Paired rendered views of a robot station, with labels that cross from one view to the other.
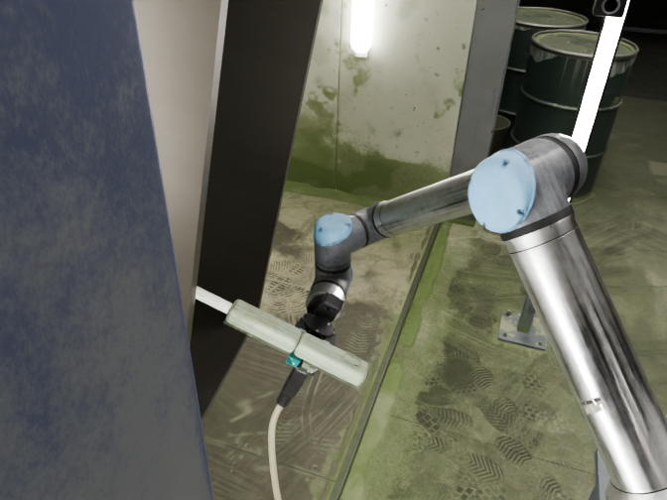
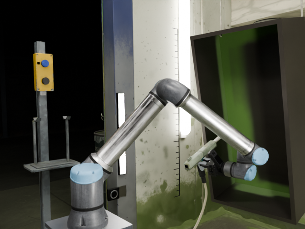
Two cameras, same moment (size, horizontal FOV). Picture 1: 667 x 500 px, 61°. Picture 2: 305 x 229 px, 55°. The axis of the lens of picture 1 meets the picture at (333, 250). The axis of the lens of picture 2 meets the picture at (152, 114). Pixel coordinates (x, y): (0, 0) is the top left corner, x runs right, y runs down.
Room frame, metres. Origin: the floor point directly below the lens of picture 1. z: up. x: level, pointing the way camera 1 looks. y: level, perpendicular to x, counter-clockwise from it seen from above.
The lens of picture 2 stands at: (1.61, -1.68, 1.22)
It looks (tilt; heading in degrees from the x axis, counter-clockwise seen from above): 3 degrees down; 123
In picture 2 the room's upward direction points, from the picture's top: 1 degrees counter-clockwise
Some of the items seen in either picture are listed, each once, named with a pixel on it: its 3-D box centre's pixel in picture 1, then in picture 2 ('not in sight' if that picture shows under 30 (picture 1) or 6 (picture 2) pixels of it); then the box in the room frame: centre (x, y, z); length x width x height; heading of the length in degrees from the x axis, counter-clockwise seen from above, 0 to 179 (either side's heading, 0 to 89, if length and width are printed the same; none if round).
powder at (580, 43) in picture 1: (583, 45); not in sight; (3.32, -1.37, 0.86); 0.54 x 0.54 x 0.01
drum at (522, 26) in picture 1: (527, 81); not in sight; (3.97, -1.32, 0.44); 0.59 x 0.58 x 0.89; 63
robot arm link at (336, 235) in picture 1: (335, 241); (246, 151); (1.16, -0.01, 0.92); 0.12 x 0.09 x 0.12; 130
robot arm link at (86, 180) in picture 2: not in sight; (87, 183); (0.60, -0.68, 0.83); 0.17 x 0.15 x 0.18; 130
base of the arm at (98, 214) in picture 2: not in sight; (87, 212); (0.60, -0.69, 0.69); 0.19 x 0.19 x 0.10
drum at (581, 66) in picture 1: (564, 116); not in sight; (3.32, -1.37, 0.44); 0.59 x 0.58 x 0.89; 176
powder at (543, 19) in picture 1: (541, 18); not in sight; (3.97, -1.32, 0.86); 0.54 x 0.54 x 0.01
